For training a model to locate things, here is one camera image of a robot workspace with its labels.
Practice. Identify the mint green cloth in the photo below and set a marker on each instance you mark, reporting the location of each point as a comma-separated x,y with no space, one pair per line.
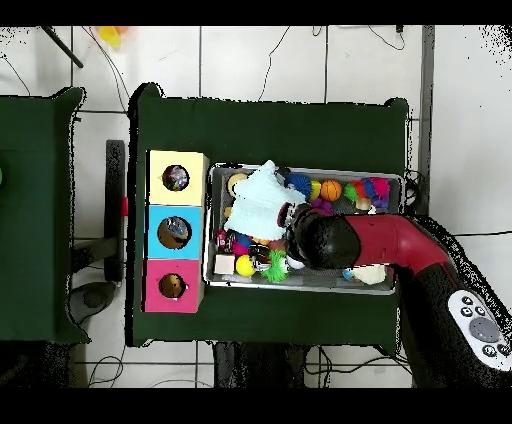
260,204

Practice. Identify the small wooden cube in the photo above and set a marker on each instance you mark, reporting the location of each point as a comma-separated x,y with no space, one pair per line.
225,263

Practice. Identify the peach orange ball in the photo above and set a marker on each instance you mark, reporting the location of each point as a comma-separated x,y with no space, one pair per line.
234,182

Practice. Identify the yellow ball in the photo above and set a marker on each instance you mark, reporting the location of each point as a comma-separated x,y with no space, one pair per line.
244,266

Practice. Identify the green cloth side table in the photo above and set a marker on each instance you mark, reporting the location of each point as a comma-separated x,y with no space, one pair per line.
36,216

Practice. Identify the green spiky ball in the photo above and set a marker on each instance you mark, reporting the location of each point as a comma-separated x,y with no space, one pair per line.
276,266

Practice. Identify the orange toy basketball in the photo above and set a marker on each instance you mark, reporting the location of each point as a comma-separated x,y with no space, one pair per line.
330,190

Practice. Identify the yellow rubber duck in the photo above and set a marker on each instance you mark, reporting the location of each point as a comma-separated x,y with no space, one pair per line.
172,286

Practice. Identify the shallow clear mesh bin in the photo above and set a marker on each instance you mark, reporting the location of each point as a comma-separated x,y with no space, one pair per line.
220,280

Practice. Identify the clear plastic packet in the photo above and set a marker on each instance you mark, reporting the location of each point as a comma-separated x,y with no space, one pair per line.
175,232

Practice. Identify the multicolour cartoon print cloth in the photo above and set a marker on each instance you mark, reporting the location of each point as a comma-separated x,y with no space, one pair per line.
175,178

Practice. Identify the pink spiky ball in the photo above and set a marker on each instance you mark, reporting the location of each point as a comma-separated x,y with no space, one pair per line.
378,187

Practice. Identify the cream yellow cloth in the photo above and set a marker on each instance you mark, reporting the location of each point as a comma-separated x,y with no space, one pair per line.
370,274

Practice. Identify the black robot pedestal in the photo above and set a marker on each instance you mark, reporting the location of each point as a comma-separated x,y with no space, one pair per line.
256,368

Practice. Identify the grey metal beam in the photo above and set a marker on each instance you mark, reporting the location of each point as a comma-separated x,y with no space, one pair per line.
424,120

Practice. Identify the yellow floor object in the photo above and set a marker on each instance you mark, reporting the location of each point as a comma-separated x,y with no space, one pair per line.
110,36

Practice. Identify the wooden box with three holes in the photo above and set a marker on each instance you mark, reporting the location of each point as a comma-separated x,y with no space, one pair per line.
160,208

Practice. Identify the black chair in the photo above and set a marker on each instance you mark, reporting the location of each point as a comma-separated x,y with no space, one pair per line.
116,240

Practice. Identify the black rod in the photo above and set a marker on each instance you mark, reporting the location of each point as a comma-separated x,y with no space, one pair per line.
62,46

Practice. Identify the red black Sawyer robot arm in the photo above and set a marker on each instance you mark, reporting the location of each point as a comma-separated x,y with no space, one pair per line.
392,240

